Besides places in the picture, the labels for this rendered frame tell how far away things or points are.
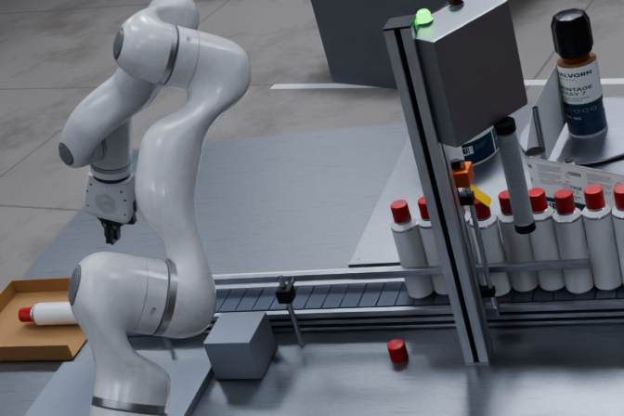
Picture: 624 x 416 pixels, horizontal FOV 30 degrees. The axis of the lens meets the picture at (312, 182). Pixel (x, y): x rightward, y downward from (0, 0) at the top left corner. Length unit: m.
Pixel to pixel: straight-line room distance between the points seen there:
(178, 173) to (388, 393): 0.59
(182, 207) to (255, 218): 0.99
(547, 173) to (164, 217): 0.80
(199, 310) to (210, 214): 1.09
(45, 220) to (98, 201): 2.83
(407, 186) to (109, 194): 0.70
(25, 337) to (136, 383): 0.91
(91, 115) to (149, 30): 0.38
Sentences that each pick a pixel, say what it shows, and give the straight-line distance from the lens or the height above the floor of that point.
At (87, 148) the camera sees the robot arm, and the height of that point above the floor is 1.32.
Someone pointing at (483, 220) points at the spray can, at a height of 1.05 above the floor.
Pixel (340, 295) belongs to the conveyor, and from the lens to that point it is 2.35.
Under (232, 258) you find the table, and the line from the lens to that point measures 2.70.
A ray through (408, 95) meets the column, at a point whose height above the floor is 1.38.
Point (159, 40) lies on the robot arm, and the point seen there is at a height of 1.57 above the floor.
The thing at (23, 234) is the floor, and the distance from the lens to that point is 5.19.
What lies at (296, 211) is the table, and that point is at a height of 0.83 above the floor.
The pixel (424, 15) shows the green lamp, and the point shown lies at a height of 1.49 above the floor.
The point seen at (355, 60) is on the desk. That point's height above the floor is 0.13.
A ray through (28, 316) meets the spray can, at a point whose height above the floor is 0.87.
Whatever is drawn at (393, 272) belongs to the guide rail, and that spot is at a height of 0.96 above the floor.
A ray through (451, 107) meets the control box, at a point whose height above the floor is 1.36.
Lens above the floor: 2.14
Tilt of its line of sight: 27 degrees down
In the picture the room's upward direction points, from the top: 16 degrees counter-clockwise
